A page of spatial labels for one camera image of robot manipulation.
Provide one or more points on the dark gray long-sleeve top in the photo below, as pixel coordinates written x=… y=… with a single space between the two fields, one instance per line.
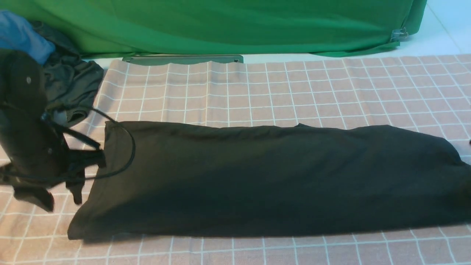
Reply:
x=188 y=180

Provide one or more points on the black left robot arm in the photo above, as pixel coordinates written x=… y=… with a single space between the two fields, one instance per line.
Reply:
x=23 y=89

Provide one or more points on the clear binder clip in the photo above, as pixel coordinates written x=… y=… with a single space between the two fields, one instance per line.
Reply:
x=398 y=35

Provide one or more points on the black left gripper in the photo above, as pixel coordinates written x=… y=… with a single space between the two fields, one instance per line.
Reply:
x=40 y=159

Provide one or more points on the blue garment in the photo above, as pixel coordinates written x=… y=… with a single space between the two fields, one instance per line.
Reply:
x=16 y=33

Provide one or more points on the crumpled dark gray garment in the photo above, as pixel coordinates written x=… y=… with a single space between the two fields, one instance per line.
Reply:
x=69 y=80

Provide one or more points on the green flat bar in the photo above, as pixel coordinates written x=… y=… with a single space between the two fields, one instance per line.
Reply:
x=160 y=60

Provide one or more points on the green backdrop cloth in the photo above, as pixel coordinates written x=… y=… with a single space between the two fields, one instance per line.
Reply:
x=331 y=28

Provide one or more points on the pink checkered tablecloth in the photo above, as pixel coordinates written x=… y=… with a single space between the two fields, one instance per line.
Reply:
x=430 y=94

